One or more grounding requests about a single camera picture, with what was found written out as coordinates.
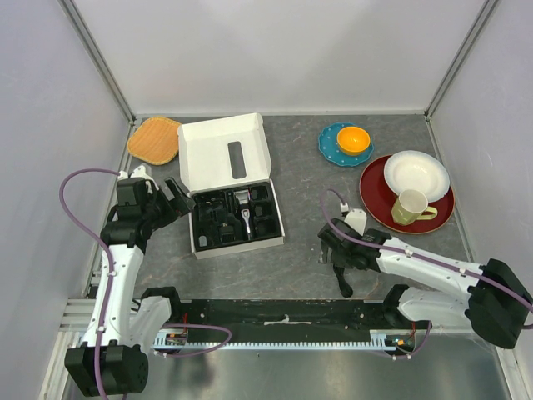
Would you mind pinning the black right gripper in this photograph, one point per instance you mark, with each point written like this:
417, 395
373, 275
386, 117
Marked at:
338, 261

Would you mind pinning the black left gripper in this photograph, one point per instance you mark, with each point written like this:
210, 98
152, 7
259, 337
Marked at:
175, 207

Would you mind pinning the white clipper kit box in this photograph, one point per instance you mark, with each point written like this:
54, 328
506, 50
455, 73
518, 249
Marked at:
216, 158

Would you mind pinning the black clipper guard comb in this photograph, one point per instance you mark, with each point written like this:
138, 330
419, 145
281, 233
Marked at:
259, 193
262, 210
266, 228

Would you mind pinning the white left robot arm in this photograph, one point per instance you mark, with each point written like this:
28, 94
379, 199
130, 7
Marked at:
112, 356

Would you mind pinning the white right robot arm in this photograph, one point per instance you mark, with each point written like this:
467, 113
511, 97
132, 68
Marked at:
489, 298

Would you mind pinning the silver black hair clipper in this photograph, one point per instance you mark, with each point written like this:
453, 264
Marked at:
243, 204

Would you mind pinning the dark red plate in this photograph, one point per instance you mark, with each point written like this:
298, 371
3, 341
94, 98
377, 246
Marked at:
378, 200

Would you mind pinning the woven orange tray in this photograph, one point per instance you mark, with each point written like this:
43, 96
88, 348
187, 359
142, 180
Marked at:
156, 141

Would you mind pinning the pale yellow mug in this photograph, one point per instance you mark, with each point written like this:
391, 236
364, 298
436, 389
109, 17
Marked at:
410, 206

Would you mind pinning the orange bowl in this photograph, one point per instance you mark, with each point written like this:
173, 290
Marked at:
353, 141

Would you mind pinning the white paper bowl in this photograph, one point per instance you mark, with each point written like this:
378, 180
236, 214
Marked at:
416, 170

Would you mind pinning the teal dotted plate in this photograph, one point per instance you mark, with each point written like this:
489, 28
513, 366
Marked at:
331, 150

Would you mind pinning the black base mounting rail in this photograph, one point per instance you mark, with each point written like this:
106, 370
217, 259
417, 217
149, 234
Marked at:
294, 321

